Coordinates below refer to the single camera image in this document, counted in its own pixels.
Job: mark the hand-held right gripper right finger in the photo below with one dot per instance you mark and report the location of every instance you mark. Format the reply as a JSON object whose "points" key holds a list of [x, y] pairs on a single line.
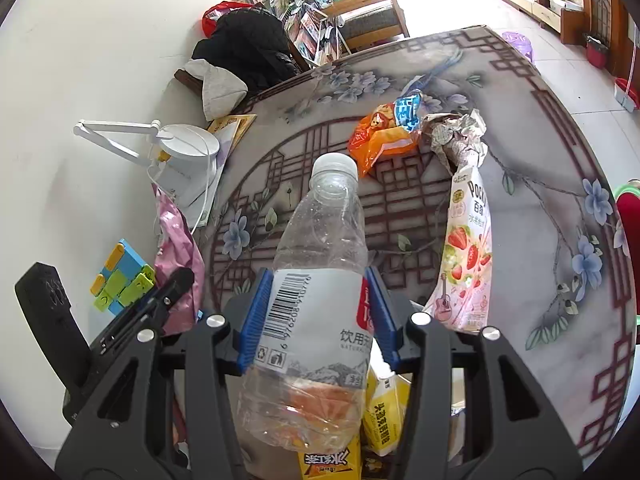
{"points": [[381, 312]]}

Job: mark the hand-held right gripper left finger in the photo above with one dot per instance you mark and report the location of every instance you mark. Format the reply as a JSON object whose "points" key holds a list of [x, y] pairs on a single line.
{"points": [[255, 320]]}

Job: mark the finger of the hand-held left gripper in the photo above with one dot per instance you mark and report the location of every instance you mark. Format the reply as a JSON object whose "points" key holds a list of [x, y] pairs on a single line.
{"points": [[155, 300]]}

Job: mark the clear plastic water bottle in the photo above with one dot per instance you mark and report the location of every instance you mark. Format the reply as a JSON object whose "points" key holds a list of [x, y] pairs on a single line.
{"points": [[320, 240]]}

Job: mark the red bin with green rim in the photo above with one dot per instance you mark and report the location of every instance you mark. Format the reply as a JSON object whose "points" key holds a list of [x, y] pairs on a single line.
{"points": [[629, 215]]}

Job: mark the blue yellow green toy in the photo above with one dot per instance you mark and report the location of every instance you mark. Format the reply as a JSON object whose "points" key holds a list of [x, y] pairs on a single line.
{"points": [[122, 275]]}

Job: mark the pink plastic bag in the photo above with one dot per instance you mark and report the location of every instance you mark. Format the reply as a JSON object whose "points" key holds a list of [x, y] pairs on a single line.
{"points": [[175, 255]]}

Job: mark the yellow white snack packet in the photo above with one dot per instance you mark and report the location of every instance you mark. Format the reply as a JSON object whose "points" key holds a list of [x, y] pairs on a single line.
{"points": [[385, 410]]}

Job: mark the white desk lamp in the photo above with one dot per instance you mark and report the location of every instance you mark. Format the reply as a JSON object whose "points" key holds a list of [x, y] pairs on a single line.
{"points": [[190, 145]]}

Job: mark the orange snack bag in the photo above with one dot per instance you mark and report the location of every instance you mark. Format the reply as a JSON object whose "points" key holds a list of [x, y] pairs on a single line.
{"points": [[385, 140]]}

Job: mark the yellow-edged picture book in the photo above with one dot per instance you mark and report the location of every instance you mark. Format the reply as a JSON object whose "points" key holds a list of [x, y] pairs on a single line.
{"points": [[235, 127]]}

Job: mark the crumpled grey printed paper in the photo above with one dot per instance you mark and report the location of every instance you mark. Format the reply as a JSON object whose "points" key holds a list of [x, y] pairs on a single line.
{"points": [[457, 135]]}

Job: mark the floral printed tablecloth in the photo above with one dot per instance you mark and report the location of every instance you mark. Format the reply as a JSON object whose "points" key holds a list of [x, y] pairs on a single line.
{"points": [[540, 170]]}

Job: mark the white cloth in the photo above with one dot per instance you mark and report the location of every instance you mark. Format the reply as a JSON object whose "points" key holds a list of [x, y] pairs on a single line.
{"points": [[220, 87]]}

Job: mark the black jacket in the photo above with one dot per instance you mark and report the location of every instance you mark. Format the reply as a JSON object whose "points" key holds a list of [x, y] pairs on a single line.
{"points": [[245, 45]]}

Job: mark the rack of picture books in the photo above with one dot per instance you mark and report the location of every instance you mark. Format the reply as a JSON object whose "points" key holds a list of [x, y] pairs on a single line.
{"points": [[310, 30]]}

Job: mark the red bag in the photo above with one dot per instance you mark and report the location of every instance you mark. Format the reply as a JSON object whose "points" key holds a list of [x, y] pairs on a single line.
{"points": [[215, 12]]}

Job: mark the wooden sofa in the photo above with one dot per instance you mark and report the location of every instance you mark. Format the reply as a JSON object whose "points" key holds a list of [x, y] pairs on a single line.
{"points": [[370, 15]]}

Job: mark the purple plastic stool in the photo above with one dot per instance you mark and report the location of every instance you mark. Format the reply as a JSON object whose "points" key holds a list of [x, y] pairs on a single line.
{"points": [[519, 45]]}

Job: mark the red dustpan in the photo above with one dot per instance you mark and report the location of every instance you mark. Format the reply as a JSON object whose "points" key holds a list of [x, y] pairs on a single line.
{"points": [[627, 92]]}

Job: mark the red bucket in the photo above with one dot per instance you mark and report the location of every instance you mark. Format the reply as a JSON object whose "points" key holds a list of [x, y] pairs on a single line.
{"points": [[597, 52]]}

